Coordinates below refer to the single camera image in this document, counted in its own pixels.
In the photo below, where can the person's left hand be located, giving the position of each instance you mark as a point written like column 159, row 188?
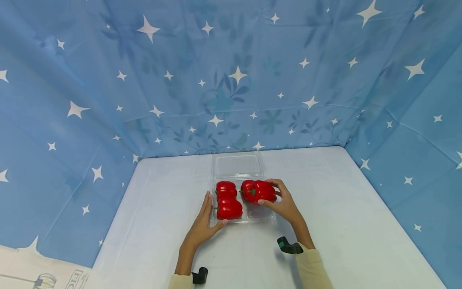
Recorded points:
column 202, row 230

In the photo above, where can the person's right hand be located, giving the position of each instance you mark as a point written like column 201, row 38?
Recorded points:
column 286, row 206

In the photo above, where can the small red bell pepper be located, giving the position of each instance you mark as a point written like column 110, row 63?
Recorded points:
column 226, row 188

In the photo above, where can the person's right forearm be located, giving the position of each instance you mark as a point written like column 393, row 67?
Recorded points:
column 312, row 261

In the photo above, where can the large red bell pepper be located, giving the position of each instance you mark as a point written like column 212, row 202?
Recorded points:
column 230, row 209

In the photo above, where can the person's left forearm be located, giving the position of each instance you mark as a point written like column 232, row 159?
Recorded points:
column 184, row 265

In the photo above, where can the clear plastic clamshell container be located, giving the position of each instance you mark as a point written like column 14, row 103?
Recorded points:
column 236, row 165

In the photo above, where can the black wrist band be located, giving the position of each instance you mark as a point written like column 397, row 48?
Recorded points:
column 288, row 246
column 200, row 276

